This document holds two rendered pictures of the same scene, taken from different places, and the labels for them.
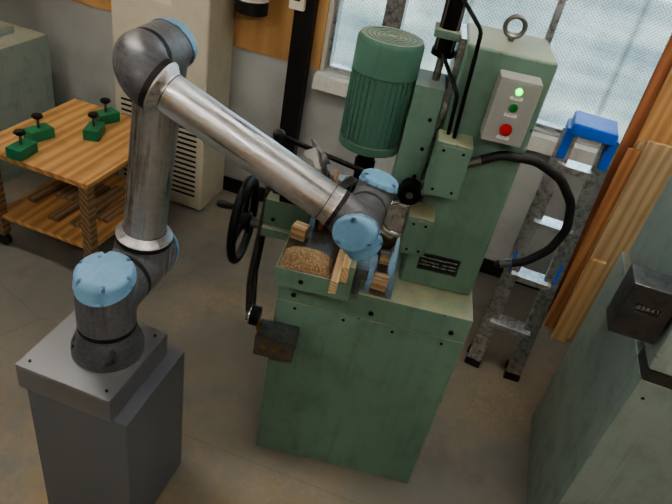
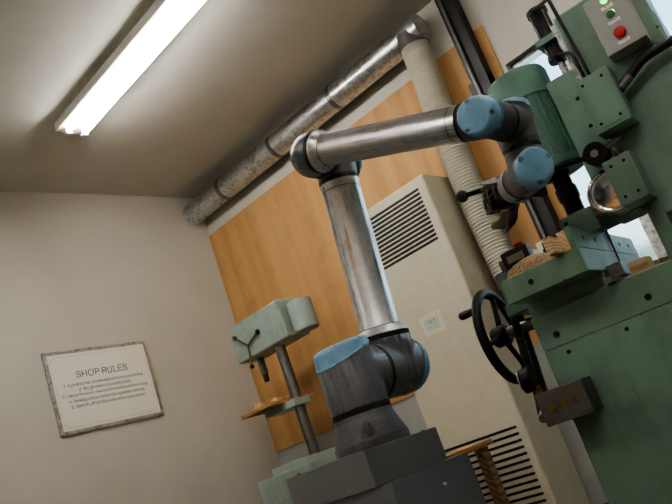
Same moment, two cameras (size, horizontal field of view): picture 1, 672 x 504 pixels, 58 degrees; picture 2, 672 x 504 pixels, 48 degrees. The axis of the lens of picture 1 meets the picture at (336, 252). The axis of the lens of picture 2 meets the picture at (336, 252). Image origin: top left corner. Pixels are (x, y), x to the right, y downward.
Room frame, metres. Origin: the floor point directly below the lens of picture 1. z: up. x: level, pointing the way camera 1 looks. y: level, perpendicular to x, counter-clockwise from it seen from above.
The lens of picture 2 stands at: (-0.50, -0.42, 0.60)
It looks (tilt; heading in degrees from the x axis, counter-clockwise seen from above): 16 degrees up; 29
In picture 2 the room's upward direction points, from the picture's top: 20 degrees counter-clockwise
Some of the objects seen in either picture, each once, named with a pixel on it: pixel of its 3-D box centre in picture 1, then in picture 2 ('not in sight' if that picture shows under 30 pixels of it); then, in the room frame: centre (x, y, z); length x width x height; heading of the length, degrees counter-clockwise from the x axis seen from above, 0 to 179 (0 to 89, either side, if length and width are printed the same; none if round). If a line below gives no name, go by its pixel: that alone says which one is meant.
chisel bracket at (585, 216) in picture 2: not in sight; (590, 224); (1.60, -0.05, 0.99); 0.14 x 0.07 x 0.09; 87
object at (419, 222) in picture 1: (416, 229); (629, 180); (1.44, -0.21, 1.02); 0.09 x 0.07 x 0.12; 177
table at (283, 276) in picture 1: (315, 223); (564, 284); (1.59, 0.08, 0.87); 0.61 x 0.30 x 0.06; 177
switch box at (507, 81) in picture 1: (510, 108); (616, 22); (1.44, -0.34, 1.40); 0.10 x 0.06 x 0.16; 87
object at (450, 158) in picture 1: (447, 165); (605, 103); (1.44, -0.24, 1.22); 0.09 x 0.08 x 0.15; 87
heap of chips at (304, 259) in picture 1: (308, 256); (531, 263); (1.34, 0.07, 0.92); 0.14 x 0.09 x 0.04; 87
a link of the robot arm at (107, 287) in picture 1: (107, 292); (351, 374); (1.15, 0.55, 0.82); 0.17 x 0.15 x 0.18; 171
